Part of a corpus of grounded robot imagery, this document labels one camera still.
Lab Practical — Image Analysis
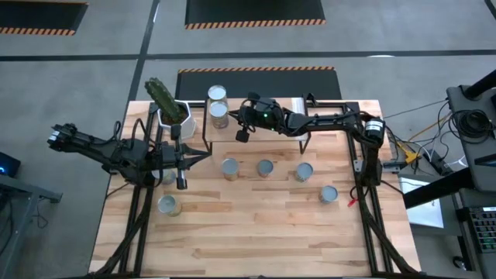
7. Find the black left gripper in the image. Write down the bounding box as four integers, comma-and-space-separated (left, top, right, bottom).
157, 123, 212, 191

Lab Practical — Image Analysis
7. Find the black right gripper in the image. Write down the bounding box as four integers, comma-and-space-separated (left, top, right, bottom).
227, 91, 288, 143

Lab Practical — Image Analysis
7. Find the pineapple label tin can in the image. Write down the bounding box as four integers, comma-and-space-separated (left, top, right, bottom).
220, 157, 240, 182

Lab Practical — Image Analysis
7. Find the orange label tin can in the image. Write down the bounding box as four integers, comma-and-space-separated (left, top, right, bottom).
256, 158, 275, 179

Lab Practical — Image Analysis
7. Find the mixed fruit label tin can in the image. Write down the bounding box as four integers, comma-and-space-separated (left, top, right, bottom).
294, 161, 315, 184

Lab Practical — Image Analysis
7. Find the carrot label tin can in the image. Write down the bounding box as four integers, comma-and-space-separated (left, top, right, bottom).
318, 184, 339, 205

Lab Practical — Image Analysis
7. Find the wooden shelf with black legs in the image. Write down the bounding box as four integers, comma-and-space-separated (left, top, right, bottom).
201, 95, 313, 156

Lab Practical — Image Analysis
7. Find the green cactus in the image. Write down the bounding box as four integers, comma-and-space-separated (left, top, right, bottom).
144, 77, 183, 126

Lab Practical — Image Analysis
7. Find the black mat with striped edge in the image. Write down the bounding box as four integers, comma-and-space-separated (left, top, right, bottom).
0, 0, 89, 36
184, 0, 326, 31
174, 66, 343, 101

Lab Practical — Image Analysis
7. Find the grey metal desk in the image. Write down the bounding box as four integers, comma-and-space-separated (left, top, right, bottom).
0, 173, 63, 279

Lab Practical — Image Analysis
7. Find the black device with blue light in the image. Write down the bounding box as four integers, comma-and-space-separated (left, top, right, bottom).
0, 151, 22, 178

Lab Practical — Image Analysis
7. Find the white paper sheet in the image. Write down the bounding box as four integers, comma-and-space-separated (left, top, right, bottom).
398, 176, 446, 229

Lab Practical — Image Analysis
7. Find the black support beam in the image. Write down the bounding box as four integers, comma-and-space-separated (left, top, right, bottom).
402, 166, 480, 210

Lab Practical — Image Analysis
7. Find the grey equipment cart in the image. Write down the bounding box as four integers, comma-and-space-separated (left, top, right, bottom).
445, 69, 496, 195

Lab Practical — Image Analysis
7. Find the black keyboard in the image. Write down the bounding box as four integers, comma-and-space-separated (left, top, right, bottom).
467, 205, 496, 253

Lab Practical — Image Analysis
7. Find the black aluminium rig frame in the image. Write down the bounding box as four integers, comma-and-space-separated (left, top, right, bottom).
89, 98, 422, 278

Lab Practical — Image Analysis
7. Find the yellow cable plug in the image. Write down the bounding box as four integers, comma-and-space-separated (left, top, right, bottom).
401, 149, 422, 164

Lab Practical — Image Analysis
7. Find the coiled black cable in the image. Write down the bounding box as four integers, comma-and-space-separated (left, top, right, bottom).
449, 108, 496, 145

